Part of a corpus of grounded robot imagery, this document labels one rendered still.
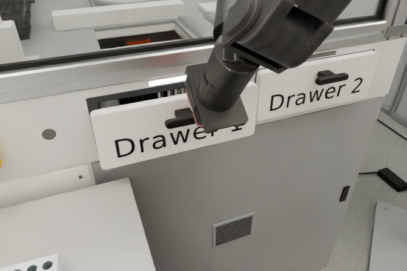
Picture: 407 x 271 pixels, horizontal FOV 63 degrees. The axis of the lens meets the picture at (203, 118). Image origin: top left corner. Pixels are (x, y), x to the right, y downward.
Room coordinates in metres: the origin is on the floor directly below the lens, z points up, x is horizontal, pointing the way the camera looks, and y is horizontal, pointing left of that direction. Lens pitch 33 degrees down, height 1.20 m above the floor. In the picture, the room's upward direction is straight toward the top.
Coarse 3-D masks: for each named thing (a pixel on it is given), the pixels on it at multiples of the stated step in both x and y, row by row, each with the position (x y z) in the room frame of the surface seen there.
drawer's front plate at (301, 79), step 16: (304, 64) 0.62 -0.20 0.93; (320, 64) 0.62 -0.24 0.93; (336, 64) 0.64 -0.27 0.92; (352, 64) 0.65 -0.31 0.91; (368, 64) 0.67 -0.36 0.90; (256, 80) 0.59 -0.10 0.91; (272, 80) 0.58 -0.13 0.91; (288, 80) 0.60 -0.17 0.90; (304, 80) 0.61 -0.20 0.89; (352, 80) 0.66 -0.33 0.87; (368, 80) 0.68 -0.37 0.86; (336, 96) 0.65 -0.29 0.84; (352, 96) 0.66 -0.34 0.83; (256, 112) 0.58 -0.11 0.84; (272, 112) 0.59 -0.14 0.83; (288, 112) 0.60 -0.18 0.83
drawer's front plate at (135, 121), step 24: (168, 96) 0.49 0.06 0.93; (240, 96) 0.52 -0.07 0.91; (96, 120) 0.43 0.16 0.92; (120, 120) 0.44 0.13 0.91; (144, 120) 0.45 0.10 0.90; (96, 144) 0.43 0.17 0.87; (120, 144) 0.44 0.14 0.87; (144, 144) 0.45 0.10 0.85; (168, 144) 0.47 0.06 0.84; (192, 144) 0.48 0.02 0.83
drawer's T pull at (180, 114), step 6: (186, 108) 0.48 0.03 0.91; (174, 114) 0.47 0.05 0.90; (180, 114) 0.46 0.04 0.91; (186, 114) 0.46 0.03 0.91; (192, 114) 0.46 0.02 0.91; (168, 120) 0.44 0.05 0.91; (174, 120) 0.44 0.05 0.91; (180, 120) 0.44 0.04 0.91; (186, 120) 0.44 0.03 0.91; (192, 120) 0.45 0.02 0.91; (168, 126) 0.43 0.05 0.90; (174, 126) 0.44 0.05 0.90; (180, 126) 0.44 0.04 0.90
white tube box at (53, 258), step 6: (42, 258) 0.27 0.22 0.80; (48, 258) 0.27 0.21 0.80; (54, 258) 0.27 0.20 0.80; (60, 258) 0.28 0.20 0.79; (18, 264) 0.27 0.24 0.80; (24, 264) 0.27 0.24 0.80; (30, 264) 0.27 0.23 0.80; (36, 264) 0.27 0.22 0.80; (42, 264) 0.27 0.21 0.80; (48, 264) 0.27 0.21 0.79; (54, 264) 0.27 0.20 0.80; (60, 264) 0.27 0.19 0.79; (0, 270) 0.26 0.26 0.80; (6, 270) 0.26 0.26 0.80; (12, 270) 0.26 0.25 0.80; (18, 270) 0.26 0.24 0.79; (24, 270) 0.26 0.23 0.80; (30, 270) 0.26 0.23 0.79; (36, 270) 0.26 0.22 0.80; (42, 270) 0.26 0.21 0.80; (48, 270) 0.26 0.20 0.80; (54, 270) 0.26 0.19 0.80; (60, 270) 0.27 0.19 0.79
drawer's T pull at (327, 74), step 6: (318, 72) 0.62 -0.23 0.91; (324, 72) 0.62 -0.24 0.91; (330, 72) 0.62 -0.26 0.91; (318, 78) 0.59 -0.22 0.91; (324, 78) 0.59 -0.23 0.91; (330, 78) 0.59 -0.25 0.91; (336, 78) 0.60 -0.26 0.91; (342, 78) 0.60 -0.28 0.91; (318, 84) 0.58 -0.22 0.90; (324, 84) 0.59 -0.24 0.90
